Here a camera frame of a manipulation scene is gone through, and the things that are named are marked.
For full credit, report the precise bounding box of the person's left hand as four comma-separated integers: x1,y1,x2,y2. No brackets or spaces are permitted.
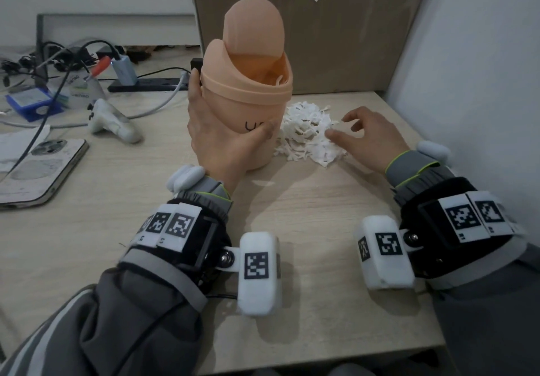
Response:
187,70,275,193

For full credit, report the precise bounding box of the person's right hand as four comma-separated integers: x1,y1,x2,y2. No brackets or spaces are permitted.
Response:
325,107,411,174

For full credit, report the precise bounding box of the peach plastic mini trash bin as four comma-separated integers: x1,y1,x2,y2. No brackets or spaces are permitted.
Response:
200,0,294,172

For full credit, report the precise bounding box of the person's right forearm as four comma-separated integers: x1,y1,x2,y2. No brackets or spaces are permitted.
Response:
386,149,540,376

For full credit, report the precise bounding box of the person's left forearm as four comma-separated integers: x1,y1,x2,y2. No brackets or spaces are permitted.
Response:
0,177,233,376

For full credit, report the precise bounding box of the pile of white paper shreds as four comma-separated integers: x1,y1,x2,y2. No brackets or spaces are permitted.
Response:
274,100,348,168

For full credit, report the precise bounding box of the brown cardboard box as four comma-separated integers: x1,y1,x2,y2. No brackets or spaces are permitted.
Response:
188,0,436,96

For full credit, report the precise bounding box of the black power strip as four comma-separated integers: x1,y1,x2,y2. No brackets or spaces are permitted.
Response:
107,78,190,93

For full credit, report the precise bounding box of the black wrist rig with markers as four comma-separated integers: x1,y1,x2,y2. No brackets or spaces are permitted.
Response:
130,165,283,318
354,141,528,291

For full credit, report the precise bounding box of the white game controller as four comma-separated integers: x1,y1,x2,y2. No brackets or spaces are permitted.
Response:
87,98,143,144

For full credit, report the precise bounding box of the pale blue charger adapter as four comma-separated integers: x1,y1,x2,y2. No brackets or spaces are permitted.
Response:
110,55,139,88

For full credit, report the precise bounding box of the smartphone in patterned case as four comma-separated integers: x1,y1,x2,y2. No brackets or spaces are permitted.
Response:
0,138,90,211

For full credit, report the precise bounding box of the blue plastic box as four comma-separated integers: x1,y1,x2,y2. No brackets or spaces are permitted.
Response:
5,86,64,123

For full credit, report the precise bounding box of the white cable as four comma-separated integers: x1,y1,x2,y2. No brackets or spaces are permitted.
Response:
0,71,190,130

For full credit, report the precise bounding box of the red cable plug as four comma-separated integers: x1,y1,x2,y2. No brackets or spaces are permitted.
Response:
83,57,114,81

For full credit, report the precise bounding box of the long black cable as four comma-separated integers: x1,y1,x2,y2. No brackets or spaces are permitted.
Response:
0,41,117,184

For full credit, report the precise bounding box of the grey metal frame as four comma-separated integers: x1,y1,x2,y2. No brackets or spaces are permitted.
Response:
35,13,203,77

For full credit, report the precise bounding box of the tangle of black cables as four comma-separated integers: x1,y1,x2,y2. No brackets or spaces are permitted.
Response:
0,41,116,90

